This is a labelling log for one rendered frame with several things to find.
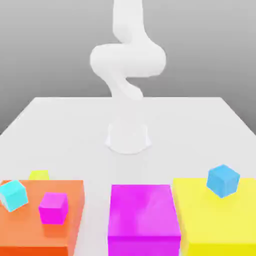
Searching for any large yellow box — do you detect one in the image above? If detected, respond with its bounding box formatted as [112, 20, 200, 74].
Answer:
[172, 177, 256, 256]

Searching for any small magenta cube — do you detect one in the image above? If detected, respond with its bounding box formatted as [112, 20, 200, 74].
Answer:
[38, 191, 69, 226]

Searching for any small cyan cube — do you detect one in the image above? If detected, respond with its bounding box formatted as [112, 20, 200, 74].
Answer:
[0, 179, 29, 213]

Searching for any large magenta box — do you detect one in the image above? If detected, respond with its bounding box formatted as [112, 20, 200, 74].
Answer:
[107, 184, 182, 256]

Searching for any small blue cube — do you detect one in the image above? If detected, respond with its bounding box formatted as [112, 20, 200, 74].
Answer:
[206, 164, 241, 199]

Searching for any small yellow-green cube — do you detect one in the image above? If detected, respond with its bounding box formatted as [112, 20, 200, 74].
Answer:
[28, 169, 50, 181]

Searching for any large orange box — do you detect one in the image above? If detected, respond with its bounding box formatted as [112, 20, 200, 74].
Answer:
[0, 179, 86, 256]

